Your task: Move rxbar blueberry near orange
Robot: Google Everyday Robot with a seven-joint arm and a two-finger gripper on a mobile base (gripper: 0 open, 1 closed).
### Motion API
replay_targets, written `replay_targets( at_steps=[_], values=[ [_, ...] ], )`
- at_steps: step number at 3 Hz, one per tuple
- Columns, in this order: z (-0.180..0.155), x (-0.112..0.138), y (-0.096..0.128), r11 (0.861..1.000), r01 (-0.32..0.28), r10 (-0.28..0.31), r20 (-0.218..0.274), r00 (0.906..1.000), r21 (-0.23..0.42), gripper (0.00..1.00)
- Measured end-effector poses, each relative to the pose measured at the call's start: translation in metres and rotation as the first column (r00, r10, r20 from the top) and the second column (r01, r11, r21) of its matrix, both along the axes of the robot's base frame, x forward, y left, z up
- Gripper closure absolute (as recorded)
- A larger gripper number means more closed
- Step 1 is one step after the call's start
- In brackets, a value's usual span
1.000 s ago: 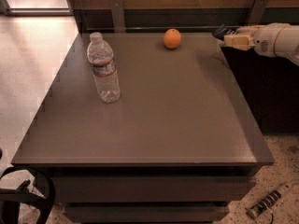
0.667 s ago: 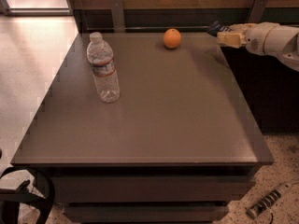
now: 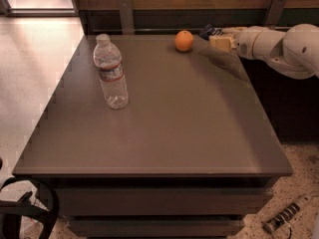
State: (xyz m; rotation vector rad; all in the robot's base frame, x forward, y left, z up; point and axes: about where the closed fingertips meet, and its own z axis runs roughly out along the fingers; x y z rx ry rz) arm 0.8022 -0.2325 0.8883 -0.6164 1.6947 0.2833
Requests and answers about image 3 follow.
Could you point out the upper grey drawer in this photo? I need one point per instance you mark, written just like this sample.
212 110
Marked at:
161 201

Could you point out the lower grey drawer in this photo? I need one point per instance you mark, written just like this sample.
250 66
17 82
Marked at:
155 228

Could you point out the right metal bracket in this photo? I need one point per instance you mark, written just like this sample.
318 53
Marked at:
274 13

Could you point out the metal bracket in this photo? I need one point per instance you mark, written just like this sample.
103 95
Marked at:
274 13
126 16

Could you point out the orange fruit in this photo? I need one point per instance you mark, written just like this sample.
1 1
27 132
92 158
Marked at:
183 41

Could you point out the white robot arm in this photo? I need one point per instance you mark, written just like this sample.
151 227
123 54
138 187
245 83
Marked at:
294 53

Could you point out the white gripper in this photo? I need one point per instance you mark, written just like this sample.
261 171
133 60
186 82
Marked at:
244 42

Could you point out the blue rxbar wrapper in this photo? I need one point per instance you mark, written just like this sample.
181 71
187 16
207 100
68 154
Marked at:
208 31

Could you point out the metal rail bar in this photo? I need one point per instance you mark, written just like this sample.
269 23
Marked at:
144 31

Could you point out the left metal bracket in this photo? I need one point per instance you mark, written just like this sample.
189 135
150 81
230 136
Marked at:
126 16

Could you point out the clear plastic water bottle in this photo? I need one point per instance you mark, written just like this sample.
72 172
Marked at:
108 60

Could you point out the grey drawer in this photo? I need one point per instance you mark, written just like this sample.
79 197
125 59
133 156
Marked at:
155 228
161 201

